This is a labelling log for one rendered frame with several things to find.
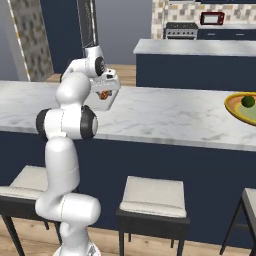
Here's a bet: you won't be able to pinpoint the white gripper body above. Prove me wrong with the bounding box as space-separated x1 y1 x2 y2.
89 74 122 93

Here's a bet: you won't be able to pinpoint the orange red food piece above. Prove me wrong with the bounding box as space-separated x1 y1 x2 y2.
96 90 113 101

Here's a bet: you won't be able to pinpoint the clear tupperware container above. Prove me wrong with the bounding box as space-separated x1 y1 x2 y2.
87 88 118 112

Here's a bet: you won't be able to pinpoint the large yellow plate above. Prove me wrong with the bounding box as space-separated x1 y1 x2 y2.
223 92 256 127

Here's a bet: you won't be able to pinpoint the round green vegetable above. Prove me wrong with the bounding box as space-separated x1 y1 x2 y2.
241 95 256 109

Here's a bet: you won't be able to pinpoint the navy tall cupboard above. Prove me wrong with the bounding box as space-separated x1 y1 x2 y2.
39 0 85 74

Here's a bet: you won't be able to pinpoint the steel oven with hob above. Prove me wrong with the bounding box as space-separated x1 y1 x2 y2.
163 21 200 41

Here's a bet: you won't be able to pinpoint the navy kitchen island with stools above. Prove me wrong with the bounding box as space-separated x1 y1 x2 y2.
0 129 256 250

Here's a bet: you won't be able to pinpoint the red microwave oven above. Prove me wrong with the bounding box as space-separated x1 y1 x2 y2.
199 11 226 27

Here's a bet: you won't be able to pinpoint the black stool with beige cushion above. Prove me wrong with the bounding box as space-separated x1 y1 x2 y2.
219 187 256 256
115 175 192 256
0 164 82 256

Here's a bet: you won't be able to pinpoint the navy low cupboard run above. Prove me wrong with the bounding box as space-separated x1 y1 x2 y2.
197 28 256 42

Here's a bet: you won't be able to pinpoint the navy wall cupboard run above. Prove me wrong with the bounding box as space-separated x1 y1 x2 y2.
200 0 256 5

